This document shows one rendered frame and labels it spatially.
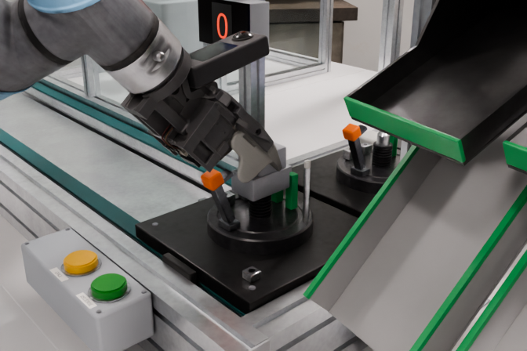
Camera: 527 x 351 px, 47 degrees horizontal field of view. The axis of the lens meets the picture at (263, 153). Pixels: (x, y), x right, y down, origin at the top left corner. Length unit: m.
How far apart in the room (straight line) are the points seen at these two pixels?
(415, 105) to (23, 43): 0.36
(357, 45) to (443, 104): 4.72
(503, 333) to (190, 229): 0.43
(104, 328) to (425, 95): 0.41
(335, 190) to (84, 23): 0.49
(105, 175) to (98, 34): 0.59
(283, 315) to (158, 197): 0.43
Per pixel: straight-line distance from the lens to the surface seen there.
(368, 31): 5.26
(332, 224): 0.83
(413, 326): 0.58
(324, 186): 0.94
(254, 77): 0.98
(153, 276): 0.75
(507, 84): 0.54
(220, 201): 0.75
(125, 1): 0.59
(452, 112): 0.52
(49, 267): 0.80
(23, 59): 0.62
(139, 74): 0.61
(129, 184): 1.10
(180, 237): 0.80
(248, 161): 0.72
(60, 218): 0.91
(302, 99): 1.76
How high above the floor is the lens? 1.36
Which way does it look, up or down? 22 degrees down
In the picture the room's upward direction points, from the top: straight up
